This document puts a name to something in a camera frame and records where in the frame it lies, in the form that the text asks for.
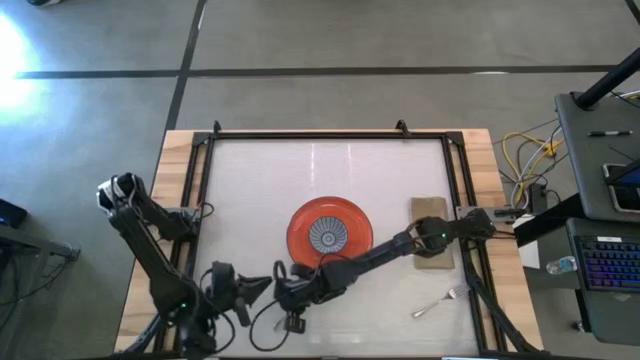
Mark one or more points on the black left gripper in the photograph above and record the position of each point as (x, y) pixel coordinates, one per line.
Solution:
(225, 290)

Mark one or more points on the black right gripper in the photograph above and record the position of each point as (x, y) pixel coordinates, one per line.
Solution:
(300, 290)

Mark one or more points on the orange ceramic plate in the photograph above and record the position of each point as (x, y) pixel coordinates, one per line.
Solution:
(300, 225)

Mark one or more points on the blue patterned pink bowl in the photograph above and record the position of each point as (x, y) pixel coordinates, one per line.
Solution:
(328, 235)

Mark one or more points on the silver metal fork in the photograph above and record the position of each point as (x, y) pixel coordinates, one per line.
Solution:
(452, 292)

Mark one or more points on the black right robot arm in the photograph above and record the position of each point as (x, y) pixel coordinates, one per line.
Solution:
(380, 255)

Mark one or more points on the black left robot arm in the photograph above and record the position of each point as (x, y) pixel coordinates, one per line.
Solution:
(150, 260)

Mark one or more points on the white table mat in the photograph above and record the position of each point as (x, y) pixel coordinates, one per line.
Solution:
(260, 190)

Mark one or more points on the brown paper napkin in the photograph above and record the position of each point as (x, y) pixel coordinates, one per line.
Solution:
(430, 207)

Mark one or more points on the grey metal stand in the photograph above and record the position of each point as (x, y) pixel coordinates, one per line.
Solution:
(30, 240)

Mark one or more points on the white box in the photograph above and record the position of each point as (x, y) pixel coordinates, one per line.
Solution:
(527, 250)

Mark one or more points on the black box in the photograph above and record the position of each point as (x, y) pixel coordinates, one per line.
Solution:
(12, 215)

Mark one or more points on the black power adapter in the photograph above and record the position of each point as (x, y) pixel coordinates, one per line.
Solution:
(538, 197)

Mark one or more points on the black desk crossbar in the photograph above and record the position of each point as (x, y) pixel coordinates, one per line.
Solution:
(550, 220)

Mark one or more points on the clear plastic water bottle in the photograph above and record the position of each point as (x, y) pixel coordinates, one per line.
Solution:
(562, 265)

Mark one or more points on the grey keyboard tray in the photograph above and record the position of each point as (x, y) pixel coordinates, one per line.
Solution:
(610, 320)

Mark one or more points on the black backlit keyboard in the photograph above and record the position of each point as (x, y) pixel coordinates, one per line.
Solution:
(610, 265)

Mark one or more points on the grey desk shelf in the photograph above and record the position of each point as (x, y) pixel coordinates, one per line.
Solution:
(585, 165)

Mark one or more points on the tablet with silver edge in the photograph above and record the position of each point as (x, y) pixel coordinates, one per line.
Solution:
(625, 190)

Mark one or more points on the black marker pen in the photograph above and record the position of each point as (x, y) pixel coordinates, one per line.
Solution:
(610, 133)

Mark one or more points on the black stand pole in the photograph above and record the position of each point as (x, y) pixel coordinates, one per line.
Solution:
(607, 80)

